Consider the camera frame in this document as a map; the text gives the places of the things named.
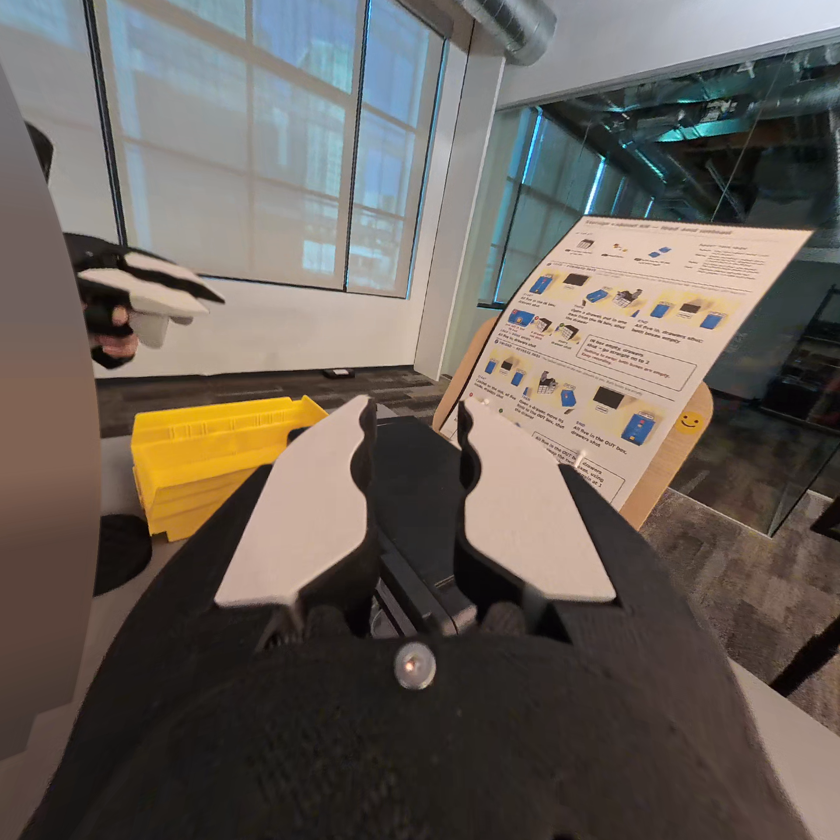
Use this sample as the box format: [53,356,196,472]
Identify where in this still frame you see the instruction poster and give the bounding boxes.
[440,215,816,509]

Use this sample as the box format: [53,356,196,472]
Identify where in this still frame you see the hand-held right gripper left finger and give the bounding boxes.
[213,395,382,649]

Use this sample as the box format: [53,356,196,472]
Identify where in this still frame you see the rounded wooden backing board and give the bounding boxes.
[432,318,714,531]

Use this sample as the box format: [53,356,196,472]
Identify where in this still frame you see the dark storage shelf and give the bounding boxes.
[764,305,840,424]

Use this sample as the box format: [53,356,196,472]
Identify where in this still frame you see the round spiral metal duct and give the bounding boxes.
[459,0,559,67]

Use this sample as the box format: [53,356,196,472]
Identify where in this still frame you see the person's left hand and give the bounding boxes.
[88,305,140,370]

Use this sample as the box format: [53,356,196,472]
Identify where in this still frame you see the black quilted case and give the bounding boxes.
[95,514,153,597]

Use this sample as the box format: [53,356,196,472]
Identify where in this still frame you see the black drawer cabinet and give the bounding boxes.
[289,413,481,639]

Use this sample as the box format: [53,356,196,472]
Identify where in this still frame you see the yellow plastic bin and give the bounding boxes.
[131,395,329,542]

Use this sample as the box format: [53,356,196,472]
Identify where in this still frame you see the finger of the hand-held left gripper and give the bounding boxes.
[77,268,212,326]
[118,248,226,306]

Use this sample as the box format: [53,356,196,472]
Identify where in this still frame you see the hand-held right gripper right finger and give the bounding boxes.
[451,399,619,643]

